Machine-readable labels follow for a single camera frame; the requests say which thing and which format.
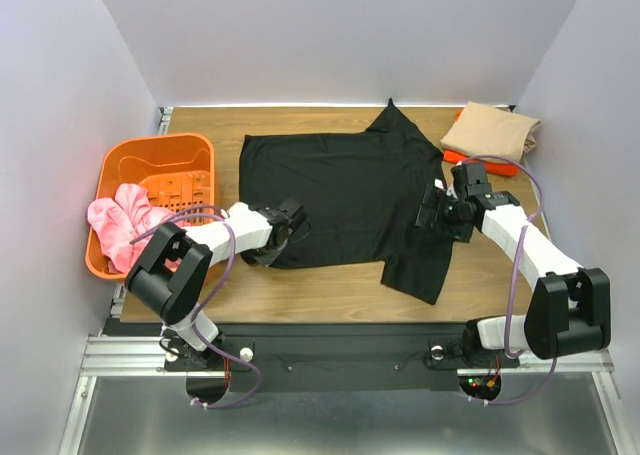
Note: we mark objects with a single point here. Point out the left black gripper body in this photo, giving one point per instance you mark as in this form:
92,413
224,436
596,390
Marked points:
267,256

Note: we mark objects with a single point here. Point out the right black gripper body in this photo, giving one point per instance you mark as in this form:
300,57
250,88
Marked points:
430,208

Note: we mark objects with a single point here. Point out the black t shirt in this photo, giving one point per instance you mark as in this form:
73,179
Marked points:
361,193

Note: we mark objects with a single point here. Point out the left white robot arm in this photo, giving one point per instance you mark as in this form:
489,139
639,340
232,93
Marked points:
170,273

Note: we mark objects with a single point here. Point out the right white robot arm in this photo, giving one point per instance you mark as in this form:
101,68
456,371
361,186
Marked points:
569,311

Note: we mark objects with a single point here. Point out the folded orange t shirt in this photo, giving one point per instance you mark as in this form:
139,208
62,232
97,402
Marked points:
493,165

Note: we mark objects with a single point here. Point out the folded tan t shirt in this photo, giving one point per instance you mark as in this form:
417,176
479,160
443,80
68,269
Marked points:
486,130

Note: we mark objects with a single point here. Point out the orange plastic basket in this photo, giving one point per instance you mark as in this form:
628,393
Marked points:
177,170

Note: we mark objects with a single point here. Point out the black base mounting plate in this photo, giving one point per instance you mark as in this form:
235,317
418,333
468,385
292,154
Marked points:
323,357

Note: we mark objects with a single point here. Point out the pink t shirt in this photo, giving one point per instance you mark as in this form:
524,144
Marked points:
118,220

